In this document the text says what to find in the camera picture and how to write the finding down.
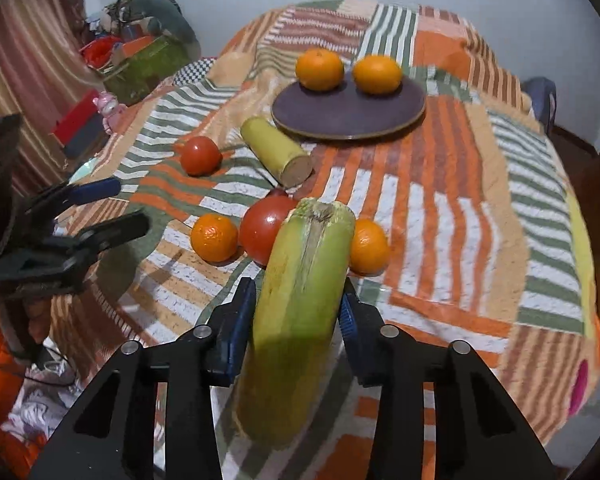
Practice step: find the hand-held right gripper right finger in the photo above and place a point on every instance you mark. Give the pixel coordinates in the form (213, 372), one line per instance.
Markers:
(351, 332)

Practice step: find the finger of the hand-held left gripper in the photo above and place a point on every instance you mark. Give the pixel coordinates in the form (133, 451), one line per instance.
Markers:
(97, 189)
(115, 232)

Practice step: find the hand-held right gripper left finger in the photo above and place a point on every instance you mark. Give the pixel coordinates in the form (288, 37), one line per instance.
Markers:
(236, 332)

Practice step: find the red and grey box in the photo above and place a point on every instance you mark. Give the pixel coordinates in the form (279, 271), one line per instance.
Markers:
(77, 127)

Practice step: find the pink toy figure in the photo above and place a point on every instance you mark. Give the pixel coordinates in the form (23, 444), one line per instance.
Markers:
(109, 109)

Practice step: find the orange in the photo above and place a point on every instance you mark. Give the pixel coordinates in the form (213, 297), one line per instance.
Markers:
(320, 70)
(378, 75)
(214, 237)
(371, 247)

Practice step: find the large red tomato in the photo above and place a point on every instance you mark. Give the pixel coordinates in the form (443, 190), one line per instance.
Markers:
(262, 230)

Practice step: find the small red tomato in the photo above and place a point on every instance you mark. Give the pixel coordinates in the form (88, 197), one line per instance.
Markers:
(201, 156)

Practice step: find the striped brown curtain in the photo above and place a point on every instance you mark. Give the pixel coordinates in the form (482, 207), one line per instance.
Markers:
(25, 60)

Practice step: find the green cardboard box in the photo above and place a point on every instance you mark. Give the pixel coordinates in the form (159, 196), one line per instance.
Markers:
(145, 67)

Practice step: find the red plastic container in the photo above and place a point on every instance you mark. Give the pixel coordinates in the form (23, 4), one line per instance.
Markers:
(99, 52)

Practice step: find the black and white checkered cloth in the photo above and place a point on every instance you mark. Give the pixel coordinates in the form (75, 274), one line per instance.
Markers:
(192, 72)

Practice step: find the striped patchwork blanket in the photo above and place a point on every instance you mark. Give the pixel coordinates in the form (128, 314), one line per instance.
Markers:
(445, 210)

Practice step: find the grey cloth bundle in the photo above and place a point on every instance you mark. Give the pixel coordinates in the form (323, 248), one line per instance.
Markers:
(160, 12)

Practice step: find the round purple plate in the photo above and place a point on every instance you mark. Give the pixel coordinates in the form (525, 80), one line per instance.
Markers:
(345, 112)

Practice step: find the blue cloth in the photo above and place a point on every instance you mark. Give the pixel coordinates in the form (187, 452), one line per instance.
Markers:
(541, 100)

